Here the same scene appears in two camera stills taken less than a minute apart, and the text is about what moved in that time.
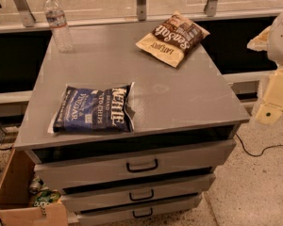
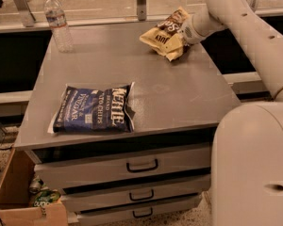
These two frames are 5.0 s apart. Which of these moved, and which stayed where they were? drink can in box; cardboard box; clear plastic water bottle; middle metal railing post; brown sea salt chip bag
Moved: brown sea salt chip bag
Stayed: middle metal railing post; drink can in box; clear plastic water bottle; cardboard box
